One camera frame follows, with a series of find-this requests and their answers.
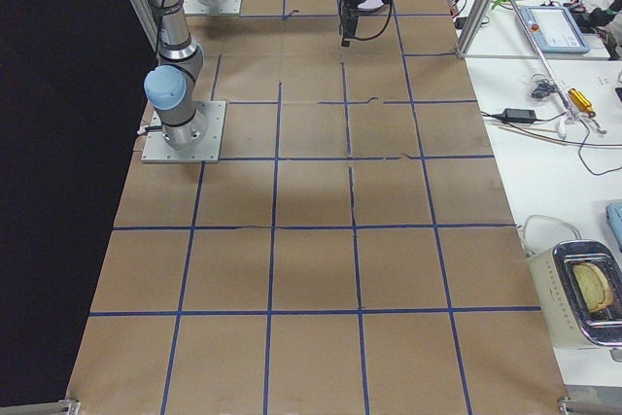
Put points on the toast slice in toaster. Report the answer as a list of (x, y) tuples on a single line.
[(595, 289)]

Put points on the long metal rod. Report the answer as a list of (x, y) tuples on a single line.
[(572, 113)]

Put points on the teach pendant tablet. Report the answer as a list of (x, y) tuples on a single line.
[(554, 29)]

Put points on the black power adapter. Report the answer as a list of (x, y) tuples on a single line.
[(513, 115)]

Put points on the yellow handled tool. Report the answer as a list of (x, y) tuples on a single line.
[(581, 102)]

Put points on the brown paper table cover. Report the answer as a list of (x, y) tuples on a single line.
[(352, 252)]

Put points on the cream toaster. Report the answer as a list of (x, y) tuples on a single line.
[(570, 324)]

